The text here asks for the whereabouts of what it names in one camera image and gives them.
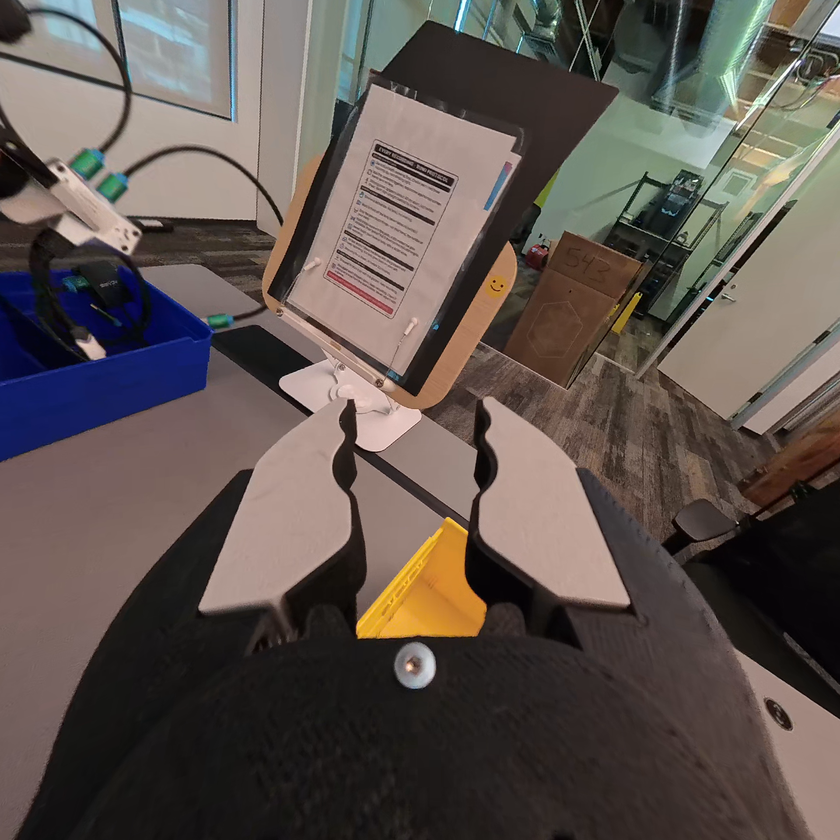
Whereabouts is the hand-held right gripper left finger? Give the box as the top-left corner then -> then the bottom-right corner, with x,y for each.
197,399 -> 366,632

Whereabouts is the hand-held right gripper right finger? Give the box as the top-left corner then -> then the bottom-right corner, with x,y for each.
466,395 -> 632,609

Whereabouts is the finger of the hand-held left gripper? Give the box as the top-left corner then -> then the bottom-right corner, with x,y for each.
0,193 -> 67,225

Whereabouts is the thick black cable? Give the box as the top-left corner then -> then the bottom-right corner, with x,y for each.
26,226 -> 155,365

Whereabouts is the silver hdmi switch box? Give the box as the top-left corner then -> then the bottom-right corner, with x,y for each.
36,159 -> 144,255

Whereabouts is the black braided hdmi cable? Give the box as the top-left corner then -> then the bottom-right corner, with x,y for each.
0,7 -> 135,296
95,144 -> 286,330

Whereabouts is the yellow storage bin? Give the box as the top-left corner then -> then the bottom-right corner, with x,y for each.
356,517 -> 488,639

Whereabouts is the blue storage bin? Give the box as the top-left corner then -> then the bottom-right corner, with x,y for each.
0,266 -> 214,463

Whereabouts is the black adapter dongle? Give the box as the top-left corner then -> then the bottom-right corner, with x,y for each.
85,262 -> 126,309

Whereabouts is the brown cardboard box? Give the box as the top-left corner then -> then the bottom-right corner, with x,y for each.
504,230 -> 647,388

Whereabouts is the large window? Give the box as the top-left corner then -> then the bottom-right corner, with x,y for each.
26,0 -> 238,122

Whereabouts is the black office chair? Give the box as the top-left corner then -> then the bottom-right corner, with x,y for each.
663,486 -> 840,664

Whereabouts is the white door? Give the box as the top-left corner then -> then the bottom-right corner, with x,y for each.
656,259 -> 840,434

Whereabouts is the black wire shelf rack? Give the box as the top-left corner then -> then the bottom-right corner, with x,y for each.
604,171 -> 729,322

